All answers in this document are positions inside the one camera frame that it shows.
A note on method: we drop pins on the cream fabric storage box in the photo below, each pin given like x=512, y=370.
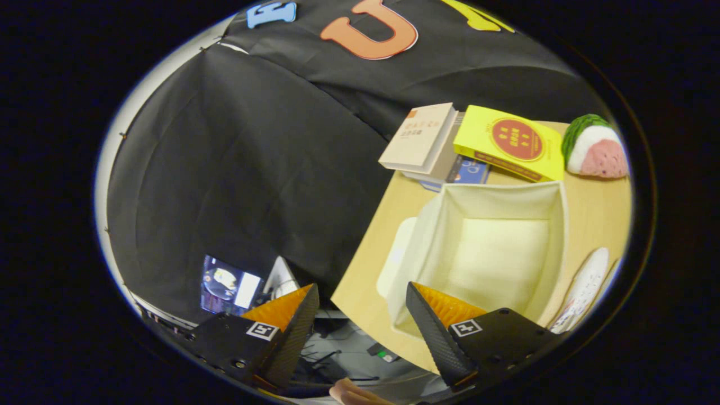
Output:
x=495, y=247

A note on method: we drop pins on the blue book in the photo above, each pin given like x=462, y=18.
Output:
x=471, y=171

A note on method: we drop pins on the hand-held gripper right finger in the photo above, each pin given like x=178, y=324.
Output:
x=436, y=343

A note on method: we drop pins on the yellow book with red circle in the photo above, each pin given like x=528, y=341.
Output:
x=484, y=135

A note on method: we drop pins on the beige book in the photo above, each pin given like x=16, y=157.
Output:
x=419, y=138

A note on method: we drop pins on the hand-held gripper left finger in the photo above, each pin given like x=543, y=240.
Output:
x=295, y=337

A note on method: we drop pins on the small black device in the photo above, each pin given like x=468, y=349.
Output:
x=382, y=353

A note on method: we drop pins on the watermelon slice plush toy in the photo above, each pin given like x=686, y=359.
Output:
x=599, y=152

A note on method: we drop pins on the white laptop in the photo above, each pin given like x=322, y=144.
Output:
x=228, y=287

